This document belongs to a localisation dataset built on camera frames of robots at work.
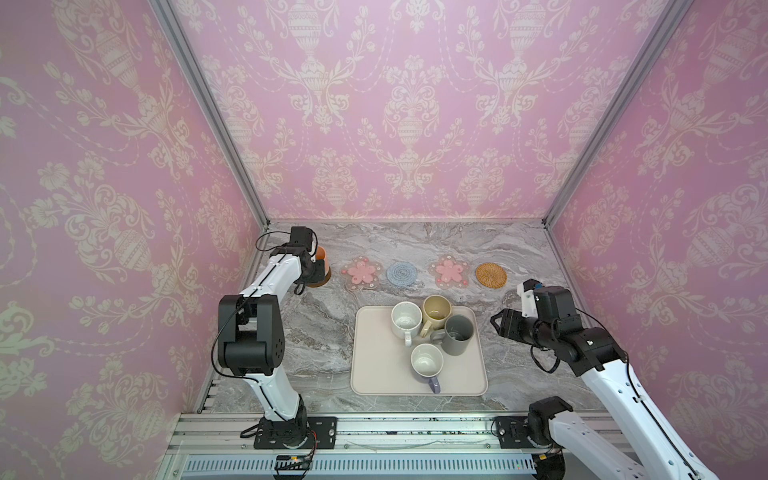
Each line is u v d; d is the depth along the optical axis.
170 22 0.70
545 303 0.58
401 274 1.05
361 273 1.06
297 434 0.68
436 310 0.93
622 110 0.86
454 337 0.88
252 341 0.48
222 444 0.74
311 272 0.82
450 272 1.06
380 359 0.82
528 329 0.63
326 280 1.03
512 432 0.74
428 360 0.84
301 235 0.76
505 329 0.67
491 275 1.05
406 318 0.92
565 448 0.60
